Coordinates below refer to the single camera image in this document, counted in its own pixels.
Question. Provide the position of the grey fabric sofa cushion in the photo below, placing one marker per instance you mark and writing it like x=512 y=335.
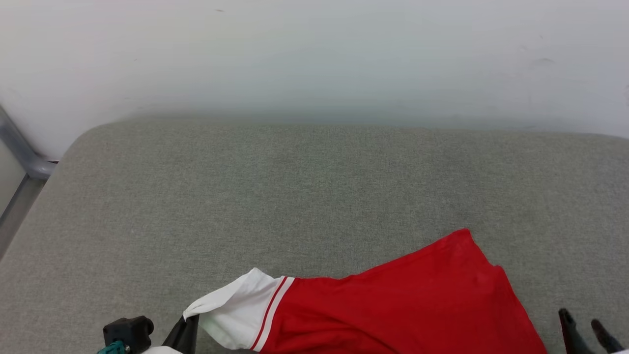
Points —
x=295 y=196

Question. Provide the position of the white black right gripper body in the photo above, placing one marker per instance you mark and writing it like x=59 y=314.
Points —
x=624 y=352

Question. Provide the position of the red and white sports shirt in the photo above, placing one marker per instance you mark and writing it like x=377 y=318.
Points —
x=393 y=309

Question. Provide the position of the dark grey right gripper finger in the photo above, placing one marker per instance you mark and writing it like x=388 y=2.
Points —
x=572 y=337
x=607 y=339

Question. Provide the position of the grey metal sofa frame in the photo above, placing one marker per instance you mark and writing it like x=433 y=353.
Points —
x=24 y=157

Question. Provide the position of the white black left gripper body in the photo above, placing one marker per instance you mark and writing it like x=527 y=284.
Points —
x=162 y=351

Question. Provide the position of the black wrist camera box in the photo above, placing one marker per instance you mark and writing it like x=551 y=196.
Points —
x=130 y=332

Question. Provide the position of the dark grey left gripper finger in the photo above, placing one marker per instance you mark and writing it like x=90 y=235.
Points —
x=184 y=337

